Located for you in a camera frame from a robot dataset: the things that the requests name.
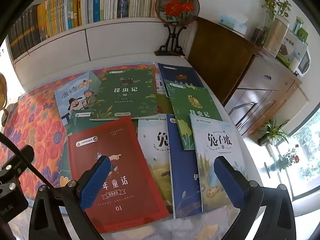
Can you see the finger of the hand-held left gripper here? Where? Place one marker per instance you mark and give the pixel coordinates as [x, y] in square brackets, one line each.
[22, 155]

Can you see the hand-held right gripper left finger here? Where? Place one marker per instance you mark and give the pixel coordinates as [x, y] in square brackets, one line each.
[96, 182]

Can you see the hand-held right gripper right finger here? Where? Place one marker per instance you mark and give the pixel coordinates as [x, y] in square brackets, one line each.
[228, 182]

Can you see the red storybook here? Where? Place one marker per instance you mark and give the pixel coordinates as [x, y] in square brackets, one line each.
[130, 155]

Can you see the plain blue book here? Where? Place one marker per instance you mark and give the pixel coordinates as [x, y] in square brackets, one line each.
[182, 167]

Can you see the white book with tall grass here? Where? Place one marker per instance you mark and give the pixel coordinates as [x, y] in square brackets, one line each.
[212, 135]

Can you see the white book with running rabbit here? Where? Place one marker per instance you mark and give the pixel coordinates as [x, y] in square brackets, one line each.
[155, 155]

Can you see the light blue poetry book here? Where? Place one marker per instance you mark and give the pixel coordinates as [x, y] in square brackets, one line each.
[72, 97]

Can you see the light green frog book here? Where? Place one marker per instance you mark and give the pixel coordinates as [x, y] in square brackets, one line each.
[192, 105]

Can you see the dark green insect book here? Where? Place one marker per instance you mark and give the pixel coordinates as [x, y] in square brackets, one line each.
[125, 97]

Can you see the olive book with red fish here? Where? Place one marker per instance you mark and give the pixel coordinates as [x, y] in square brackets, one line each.
[165, 102]

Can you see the navy storybook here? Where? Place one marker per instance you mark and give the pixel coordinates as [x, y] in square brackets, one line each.
[180, 75]

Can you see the orange-red poet book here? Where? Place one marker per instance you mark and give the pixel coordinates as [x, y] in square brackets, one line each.
[130, 67]

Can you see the orange floral quilted mat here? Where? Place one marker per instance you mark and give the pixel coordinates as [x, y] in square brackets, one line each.
[37, 120]

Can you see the potted plant with red flowers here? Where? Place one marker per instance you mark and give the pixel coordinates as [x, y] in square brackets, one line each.
[282, 160]

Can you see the potted spider plant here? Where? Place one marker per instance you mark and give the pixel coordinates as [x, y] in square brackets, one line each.
[271, 132]

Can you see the beige desk globe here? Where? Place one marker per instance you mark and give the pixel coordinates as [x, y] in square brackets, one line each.
[2, 87]

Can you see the row of black hardbacks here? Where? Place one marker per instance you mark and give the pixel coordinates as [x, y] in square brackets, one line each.
[25, 32]

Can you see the brown wooden cabinet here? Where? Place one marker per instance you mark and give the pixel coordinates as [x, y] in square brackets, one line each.
[220, 52]

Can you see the small white bottle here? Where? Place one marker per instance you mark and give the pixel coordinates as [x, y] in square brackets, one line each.
[293, 65]

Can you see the white appliance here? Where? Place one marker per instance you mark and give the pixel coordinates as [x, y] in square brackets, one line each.
[303, 63]

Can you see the white bookshelf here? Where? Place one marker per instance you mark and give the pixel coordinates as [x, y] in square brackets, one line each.
[120, 42]

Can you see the white printed box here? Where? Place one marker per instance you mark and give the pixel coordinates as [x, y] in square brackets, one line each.
[287, 50]

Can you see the small dark vase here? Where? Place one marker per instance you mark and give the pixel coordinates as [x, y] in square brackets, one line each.
[257, 37]

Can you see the tall beige jar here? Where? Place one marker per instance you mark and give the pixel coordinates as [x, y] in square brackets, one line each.
[275, 37]

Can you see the tissue box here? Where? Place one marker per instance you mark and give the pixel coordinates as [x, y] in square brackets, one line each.
[232, 23]

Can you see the green bottles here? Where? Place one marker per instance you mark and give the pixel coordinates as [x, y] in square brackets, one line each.
[298, 26]

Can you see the round floral fan on stand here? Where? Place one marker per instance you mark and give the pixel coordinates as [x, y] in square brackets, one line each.
[177, 7]

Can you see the yellow-green flowering plant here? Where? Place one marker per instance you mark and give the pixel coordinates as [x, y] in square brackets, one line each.
[270, 2]

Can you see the row of white spines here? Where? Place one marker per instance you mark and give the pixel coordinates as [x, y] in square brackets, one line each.
[125, 0]

